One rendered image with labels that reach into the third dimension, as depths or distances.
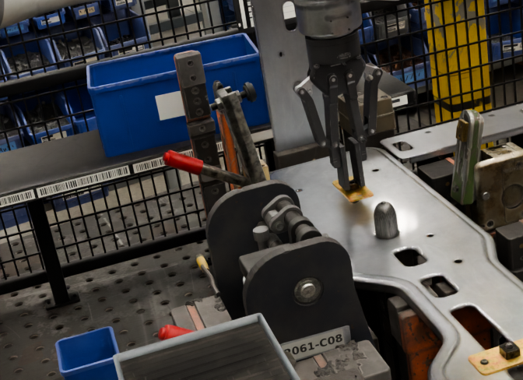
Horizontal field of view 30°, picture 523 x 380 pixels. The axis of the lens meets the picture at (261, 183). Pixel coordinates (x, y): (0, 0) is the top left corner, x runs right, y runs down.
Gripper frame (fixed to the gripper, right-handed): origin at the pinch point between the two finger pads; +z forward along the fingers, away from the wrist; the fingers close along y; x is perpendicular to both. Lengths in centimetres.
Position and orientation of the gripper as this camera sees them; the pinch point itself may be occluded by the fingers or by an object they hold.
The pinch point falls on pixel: (349, 163)
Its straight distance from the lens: 144.9
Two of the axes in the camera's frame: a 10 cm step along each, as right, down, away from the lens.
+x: -2.7, -3.4, 9.0
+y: 9.5, -2.5, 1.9
